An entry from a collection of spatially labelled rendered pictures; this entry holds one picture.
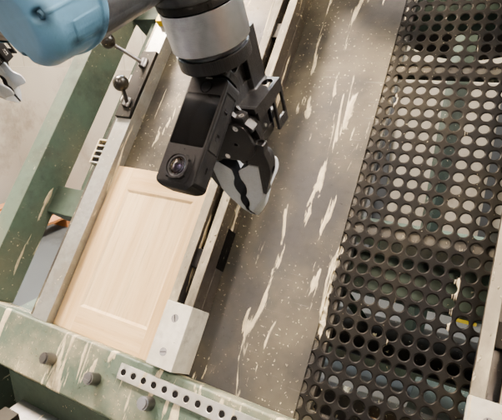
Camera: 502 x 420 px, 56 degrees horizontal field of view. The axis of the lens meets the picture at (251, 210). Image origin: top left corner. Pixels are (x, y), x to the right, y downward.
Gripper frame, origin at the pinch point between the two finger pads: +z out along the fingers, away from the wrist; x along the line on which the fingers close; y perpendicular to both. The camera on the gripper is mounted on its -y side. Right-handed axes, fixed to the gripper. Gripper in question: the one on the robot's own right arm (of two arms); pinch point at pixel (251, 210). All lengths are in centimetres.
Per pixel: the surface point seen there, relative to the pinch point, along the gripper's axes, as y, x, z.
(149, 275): 7, 39, 37
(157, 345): -6.9, 26.9, 36.8
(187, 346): -4.3, 22.1, 38.6
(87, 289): 0, 54, 39
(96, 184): 22, 62, 27
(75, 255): 5, 60, 35
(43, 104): 189, 344, 137
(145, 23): 77, 80, 13
